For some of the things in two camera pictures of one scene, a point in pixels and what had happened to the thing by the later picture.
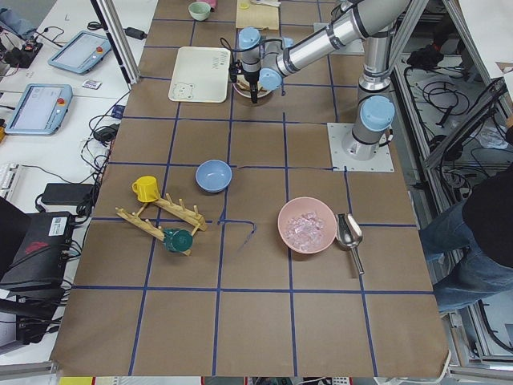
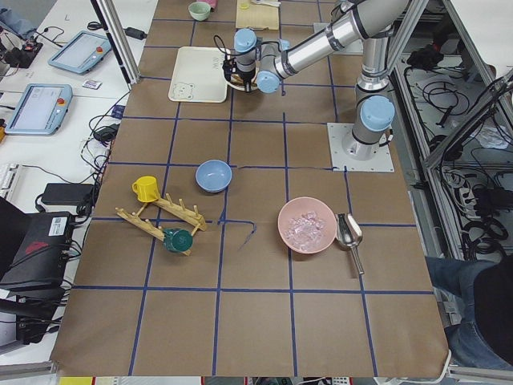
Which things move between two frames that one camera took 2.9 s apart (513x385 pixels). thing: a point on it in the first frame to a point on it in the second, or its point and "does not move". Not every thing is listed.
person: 477,242 to 474,299
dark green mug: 177,240 does not move
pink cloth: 212,3 does not move
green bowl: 199,10 does not move
